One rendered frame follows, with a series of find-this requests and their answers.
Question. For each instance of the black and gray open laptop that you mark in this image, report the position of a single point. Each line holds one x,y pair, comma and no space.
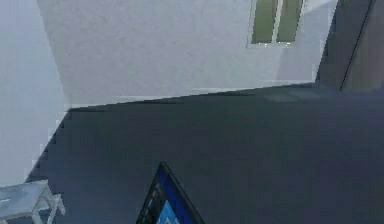
166,203

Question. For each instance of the white framed window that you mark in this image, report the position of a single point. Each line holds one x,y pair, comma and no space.
276,21

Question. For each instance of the dark brown cupboard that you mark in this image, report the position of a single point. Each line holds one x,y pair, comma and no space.
353,46

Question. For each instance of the white small table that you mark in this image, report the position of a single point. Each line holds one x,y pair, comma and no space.
26,200

